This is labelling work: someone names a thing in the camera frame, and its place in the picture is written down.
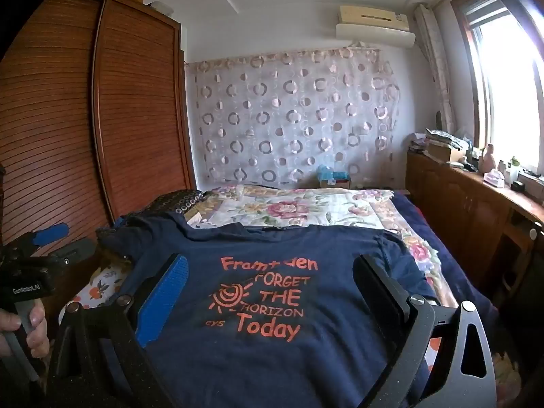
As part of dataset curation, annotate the orange fruit print sheet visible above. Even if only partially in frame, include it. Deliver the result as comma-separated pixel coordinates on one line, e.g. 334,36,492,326
59,263,132,324

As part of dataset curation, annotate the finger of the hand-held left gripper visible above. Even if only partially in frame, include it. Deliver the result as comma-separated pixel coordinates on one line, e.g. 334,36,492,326
47,238,98,269
4,222,71,260

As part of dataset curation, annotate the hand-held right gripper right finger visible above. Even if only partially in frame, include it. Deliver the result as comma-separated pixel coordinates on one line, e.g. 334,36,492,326
353,254,498,408

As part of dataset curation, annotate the stack of papers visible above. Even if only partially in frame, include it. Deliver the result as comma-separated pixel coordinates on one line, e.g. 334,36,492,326
409,129,474,156

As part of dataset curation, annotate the floral blanket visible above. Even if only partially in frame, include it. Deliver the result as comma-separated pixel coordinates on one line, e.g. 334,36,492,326
187,183,451,307

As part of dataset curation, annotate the wooden window cabinet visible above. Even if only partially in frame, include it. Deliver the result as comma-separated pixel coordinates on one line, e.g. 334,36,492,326
406,151,544,332

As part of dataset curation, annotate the navy blanket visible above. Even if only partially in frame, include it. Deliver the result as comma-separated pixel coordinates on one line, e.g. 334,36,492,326
391,191,498,311

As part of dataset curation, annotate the pink figurine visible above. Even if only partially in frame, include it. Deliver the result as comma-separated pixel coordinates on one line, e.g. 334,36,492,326
478,143,498,174

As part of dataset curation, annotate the window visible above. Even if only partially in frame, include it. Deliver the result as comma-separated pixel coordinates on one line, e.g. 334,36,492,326
450,0,544,179

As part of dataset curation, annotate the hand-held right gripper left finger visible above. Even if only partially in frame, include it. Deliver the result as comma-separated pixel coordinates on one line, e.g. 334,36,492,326
47,254,190,408

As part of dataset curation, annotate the cardboard box with blue bag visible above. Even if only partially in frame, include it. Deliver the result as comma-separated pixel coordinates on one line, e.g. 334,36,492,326
316,166,351,188

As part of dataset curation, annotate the wooden slatted wardrobe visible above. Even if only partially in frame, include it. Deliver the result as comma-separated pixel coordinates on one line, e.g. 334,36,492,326
0,0,196,341

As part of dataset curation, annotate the wall air conditioner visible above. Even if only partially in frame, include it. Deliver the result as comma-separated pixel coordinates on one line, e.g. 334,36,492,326
336,5,416,49

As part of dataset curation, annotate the brown cardboard box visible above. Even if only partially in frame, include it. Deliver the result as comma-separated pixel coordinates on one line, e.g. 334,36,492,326
427,142,466,164

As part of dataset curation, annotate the navy printed t-shirt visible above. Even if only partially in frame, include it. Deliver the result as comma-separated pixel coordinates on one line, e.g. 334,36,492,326
98,212,438,408

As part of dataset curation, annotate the circle-patterned sheer curtain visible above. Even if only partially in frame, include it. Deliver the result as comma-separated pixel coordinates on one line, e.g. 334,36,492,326
186,47,402,190

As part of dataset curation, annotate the dark circle-patterned cloth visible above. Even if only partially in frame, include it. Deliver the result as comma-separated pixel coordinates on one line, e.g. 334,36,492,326
96,189,209,239

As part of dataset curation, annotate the person's left hand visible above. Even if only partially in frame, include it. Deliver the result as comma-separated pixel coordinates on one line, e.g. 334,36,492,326
0,298,49,360

